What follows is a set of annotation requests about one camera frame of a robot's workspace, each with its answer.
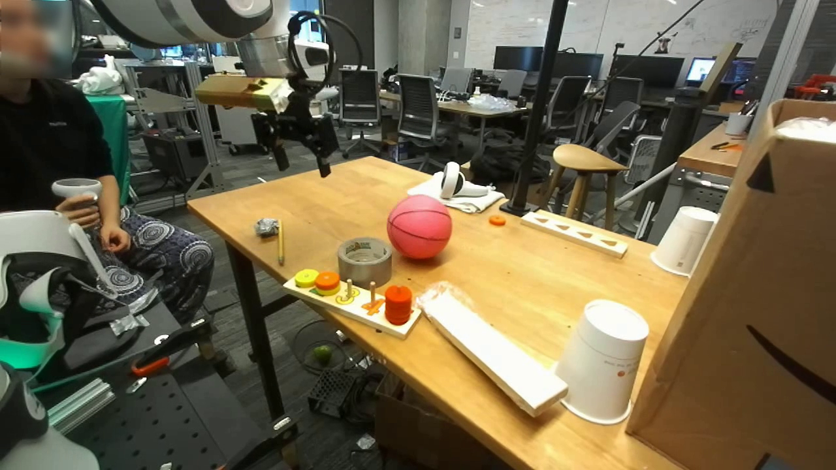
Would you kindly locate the grey duct tape roll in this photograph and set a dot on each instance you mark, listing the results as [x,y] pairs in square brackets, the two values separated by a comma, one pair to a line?
[363,274]

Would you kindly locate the small orange disc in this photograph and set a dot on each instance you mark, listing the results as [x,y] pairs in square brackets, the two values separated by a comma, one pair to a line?
[497,220]

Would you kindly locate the pink basketball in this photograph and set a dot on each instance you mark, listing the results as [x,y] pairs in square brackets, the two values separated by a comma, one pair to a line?
[419,229]

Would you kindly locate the black box under table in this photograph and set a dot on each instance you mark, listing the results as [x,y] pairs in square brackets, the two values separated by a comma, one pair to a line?
[342,393]

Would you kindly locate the small green ball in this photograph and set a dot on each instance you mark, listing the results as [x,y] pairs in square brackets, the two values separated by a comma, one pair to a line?
[321,355]

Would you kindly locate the person's right hand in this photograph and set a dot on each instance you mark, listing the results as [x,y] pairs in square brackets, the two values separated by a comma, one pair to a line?
[78,212]

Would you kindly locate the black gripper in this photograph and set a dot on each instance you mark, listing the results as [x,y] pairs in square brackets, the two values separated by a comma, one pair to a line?
[296,114]

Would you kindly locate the yellow pencil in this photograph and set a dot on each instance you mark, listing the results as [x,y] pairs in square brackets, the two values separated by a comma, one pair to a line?
[279,243]

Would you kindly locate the black office chair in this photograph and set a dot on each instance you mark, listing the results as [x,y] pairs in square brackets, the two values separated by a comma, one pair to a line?
[358,94]
[569,94]
[621,93]

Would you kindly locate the white round device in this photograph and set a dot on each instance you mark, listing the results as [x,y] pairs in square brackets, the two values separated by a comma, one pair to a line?
[449,182]

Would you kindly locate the green fabric cover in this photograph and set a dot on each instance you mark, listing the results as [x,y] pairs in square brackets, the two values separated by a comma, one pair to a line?
[113,132]

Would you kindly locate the wooden peg block strip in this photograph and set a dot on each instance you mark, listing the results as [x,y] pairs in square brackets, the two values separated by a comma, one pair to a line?
[576,234]

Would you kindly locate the white stand pole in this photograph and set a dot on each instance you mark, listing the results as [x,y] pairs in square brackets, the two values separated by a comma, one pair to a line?
[787,55]

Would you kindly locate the black camera stand pole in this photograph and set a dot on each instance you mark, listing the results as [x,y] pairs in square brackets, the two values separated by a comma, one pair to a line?
[542,105]

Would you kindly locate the white flat rectangular tray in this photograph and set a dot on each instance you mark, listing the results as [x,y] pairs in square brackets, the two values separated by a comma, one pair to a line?
[492,348]

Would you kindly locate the white cart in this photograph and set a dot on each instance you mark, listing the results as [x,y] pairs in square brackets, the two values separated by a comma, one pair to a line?
[232,132]

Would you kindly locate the wooden stool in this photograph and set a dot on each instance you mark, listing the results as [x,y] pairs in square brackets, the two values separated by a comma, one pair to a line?
[584,157]

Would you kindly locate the small white cup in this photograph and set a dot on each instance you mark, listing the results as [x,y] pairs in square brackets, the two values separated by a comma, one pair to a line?
[736,124]

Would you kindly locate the clear plastic bag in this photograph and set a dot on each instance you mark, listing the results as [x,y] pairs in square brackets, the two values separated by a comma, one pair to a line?
[811,132]

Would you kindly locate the wooden office desk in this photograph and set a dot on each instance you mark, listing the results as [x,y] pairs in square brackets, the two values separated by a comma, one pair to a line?
[483,105]

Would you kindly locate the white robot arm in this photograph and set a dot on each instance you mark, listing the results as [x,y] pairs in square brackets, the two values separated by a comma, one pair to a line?
[173,16]

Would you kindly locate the dark grey office chair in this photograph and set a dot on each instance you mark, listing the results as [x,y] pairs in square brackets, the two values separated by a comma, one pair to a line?
[614,126]

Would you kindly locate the seated person black shirt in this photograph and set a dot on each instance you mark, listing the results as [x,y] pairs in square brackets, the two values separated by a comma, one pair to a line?
[43,139]

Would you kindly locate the large cardboard box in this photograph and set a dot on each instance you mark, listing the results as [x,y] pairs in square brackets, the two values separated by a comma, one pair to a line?
[740,305]

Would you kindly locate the grey mesh office chair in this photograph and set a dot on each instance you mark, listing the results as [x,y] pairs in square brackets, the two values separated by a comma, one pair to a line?
[419,105]

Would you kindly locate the monitor with blue screen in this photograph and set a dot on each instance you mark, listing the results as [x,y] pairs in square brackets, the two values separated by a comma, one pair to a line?
[700,68]

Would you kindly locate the black perforated robot cart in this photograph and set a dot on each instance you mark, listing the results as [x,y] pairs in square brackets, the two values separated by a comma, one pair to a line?
[173,418]

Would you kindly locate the grey metal frame table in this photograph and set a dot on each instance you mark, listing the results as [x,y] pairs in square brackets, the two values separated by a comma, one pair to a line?
[173,148]

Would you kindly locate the wooden top workbench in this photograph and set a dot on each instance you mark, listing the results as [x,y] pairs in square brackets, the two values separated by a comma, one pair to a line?
[709,154]

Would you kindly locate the white VR controller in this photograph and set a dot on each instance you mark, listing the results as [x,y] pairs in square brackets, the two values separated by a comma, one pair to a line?
[74,183]

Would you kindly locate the small grey object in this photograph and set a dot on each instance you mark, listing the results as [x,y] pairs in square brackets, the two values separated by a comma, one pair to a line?
[266,229]

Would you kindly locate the person's left hand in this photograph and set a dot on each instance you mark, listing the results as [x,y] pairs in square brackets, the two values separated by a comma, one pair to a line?
[113,238]

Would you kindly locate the black computer monitor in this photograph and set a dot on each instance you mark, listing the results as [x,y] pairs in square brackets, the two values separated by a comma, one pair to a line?
[649,68]
[578,67]
[522,58]

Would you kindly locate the white paper cup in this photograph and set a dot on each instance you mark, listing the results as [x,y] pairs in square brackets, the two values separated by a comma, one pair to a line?
[684,241]
[601,362]

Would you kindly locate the red cylinder toy piece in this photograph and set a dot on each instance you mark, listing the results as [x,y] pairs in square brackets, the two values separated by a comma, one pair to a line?
[398,305]

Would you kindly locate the person's left forearm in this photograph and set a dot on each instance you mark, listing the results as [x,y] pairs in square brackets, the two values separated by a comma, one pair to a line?
[108,200]

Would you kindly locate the white paper sheet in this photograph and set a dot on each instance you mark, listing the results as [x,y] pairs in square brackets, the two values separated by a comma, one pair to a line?
[476,200]

